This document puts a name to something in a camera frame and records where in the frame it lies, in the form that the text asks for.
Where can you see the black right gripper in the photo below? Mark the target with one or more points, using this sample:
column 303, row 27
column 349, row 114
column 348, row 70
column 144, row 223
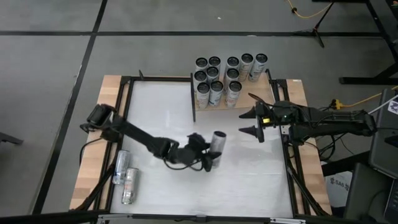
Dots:
column 283, row 115

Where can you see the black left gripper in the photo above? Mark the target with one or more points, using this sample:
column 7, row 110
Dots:
column 189, row 154

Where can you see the white Celsius beverage can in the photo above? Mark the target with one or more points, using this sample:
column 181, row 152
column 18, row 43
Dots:
column 217, row 144
column 247, row 58

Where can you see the white Celsius Peach Vibe can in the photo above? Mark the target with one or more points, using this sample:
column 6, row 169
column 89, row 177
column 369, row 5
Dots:
column 233, row 61
column 235, row 86

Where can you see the white Celsius Arctic Vibe can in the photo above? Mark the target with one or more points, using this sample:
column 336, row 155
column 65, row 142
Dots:
column 214, row 61
column 212, row 71
column 216, row 86
column 261, row 58
column 122, row 166

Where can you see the Celsius can with red band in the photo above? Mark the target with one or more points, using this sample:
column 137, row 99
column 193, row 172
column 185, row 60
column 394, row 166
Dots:
column 232, row 74

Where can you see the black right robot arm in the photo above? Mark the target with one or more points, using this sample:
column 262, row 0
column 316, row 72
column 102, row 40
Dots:
column 335, row 119

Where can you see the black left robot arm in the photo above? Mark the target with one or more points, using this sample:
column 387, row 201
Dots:
column 136, row 133

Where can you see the wooden tray board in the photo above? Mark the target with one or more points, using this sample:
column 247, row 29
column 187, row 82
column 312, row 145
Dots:
column 245, row 99

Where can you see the white glossy table sheet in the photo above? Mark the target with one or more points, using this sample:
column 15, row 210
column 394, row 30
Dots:
column 242, row 186

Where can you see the white cardboard box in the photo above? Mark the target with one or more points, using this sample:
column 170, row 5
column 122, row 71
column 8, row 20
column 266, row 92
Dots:
column 337, row 189

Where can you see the black tripod stand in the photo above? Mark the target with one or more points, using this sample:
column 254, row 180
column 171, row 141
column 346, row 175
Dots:
column 314, row 31

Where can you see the dark grey chair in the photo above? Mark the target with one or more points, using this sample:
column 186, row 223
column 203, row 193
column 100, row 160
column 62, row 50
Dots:
column 363, row 193

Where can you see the grey computer case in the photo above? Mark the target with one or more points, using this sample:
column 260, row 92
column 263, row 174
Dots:
column 385, row 149

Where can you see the grey chair base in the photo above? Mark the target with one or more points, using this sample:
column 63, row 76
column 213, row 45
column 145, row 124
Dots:
column 9, row 139

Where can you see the black desk frame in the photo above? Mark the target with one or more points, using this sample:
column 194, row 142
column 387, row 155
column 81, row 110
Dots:
column 367, row 80

